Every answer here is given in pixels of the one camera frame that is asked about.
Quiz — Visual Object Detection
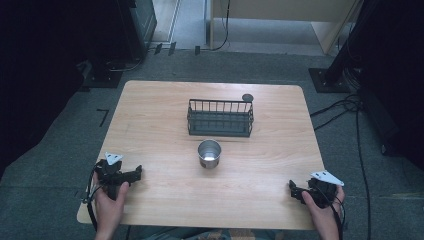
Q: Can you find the light wooden furniture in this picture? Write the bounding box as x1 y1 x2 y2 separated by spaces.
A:
209 0 365 56

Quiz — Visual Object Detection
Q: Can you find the person's right hand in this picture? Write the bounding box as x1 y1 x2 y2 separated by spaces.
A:
301 184 346 234

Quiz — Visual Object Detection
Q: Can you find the person's left hand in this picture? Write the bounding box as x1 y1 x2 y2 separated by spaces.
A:
92 172 130 234

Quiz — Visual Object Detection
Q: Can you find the dark curtain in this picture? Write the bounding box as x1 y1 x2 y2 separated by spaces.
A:
0 0 134 181
346 0 424 171

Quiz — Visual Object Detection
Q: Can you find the black hanging cable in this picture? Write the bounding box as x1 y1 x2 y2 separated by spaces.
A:
209 0 232 52

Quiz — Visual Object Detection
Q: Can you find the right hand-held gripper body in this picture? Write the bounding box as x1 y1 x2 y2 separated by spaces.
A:
300 170 345 210

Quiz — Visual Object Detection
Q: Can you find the black wire basket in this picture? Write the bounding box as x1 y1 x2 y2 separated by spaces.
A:
186 98 255 138

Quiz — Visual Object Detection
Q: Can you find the left hand-held gripper cable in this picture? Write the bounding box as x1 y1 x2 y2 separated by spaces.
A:
83 166 102 233

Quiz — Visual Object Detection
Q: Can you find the right hand-held gripper cable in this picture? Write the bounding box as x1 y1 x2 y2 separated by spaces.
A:
314 185 347 240

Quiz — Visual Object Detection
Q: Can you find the long black floor cable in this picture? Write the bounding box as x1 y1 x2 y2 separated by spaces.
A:
354 108 373 240

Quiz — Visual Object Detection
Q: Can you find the bundle of black floor cables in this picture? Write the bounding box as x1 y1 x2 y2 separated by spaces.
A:
309 93 364 132

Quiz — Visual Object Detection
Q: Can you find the metal cup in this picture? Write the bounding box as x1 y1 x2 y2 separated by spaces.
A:
197 138 223 169

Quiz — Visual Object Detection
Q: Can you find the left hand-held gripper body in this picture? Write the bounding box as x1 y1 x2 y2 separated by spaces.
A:
94 152 135 201

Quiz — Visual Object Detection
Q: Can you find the hand-held gripper cable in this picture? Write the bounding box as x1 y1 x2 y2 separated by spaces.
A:
83 166 102 233
314 185 347 240

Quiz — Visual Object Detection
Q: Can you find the dark cabinet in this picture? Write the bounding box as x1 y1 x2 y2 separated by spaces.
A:
116 0 158 62

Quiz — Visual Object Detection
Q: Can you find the black stand with flat base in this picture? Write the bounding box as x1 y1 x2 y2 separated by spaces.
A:
79 59 124 90

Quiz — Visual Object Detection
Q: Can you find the black stand with square base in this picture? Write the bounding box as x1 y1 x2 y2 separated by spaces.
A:
307 0 379 94

